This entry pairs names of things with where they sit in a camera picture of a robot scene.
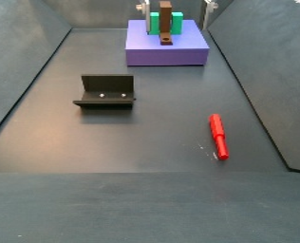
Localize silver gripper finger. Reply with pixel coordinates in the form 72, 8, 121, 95
203, 0, 219, 29
137, 0, 152, 31

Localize red peg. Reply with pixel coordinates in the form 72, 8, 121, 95
209, 114, 230, 160

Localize purple base board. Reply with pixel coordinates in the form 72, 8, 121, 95
125, 20, 211, 66

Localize green block left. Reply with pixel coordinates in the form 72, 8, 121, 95
149, 12, 161, 35

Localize green block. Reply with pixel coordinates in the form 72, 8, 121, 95
171, 12, 184, 35
149, 12, 161, 35

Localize green block right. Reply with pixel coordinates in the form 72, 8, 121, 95
171, 12, 184, 35

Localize black angle holder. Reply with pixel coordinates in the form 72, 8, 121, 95
73, 74, 136, 108

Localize brown L-shaped bracket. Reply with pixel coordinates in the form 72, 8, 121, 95
160, 1, 173, 46

